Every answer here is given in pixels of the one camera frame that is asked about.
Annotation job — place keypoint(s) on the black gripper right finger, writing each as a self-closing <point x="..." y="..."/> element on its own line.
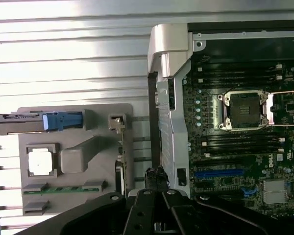
<point x="176" y="213"/>

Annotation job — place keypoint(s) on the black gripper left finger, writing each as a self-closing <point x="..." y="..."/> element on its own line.
<point x="139" y="213"/>

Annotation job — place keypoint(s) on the blue expansion slot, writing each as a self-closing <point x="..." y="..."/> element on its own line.
<point x="218" y="173"/>

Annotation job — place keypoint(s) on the grey parts rack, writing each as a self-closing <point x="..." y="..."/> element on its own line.
<point x="100" y="159"/>

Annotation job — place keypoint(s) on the green RAM stick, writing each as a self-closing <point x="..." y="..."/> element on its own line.
<point x="63" y="189"/>

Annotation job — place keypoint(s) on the green motherboard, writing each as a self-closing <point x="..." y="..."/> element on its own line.
<point x="235" y="159"/>

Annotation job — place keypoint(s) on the silver chipset heatsink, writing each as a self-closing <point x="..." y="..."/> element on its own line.
<point x="275" y="192"/>

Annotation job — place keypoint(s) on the silver CPU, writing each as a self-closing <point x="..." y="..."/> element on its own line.
<point x="39" y="160"/>

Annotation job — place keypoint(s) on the hard disk in blue carrier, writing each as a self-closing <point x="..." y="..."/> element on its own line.
<point x="61" y="121"/>

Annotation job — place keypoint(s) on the CPU socket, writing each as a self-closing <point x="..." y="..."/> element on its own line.
<point x="242" y="110"/>

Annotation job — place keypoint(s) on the metal socket cover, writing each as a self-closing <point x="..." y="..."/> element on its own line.
<point x="274" y="110"/>

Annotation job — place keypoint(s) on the open dark PC case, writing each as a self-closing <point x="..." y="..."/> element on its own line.
<point x="166" y="61"/>

